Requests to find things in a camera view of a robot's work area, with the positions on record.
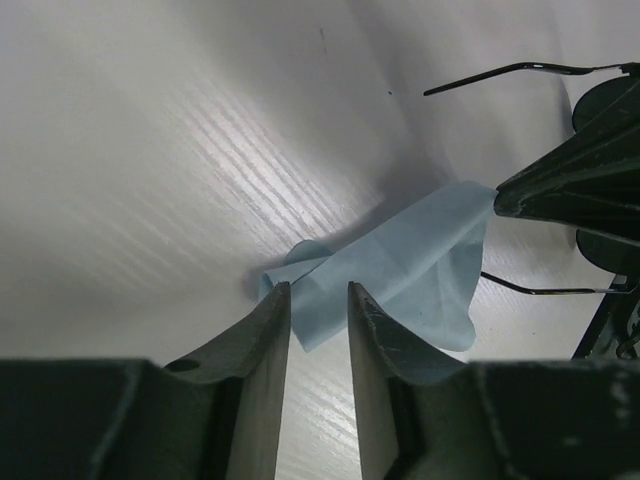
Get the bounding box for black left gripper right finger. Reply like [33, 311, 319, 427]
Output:
[348, 283, 639, 479]

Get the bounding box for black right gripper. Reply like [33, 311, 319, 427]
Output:
[492, 82, 640, 361]

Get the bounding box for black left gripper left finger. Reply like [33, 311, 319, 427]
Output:
[1, 283, 291, 479]

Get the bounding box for light blue cleaning cloth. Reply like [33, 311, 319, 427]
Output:
[258, 181, 497, 352]

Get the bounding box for black aviator sunglasses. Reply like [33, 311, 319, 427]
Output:
[423, 61, 639, 295]

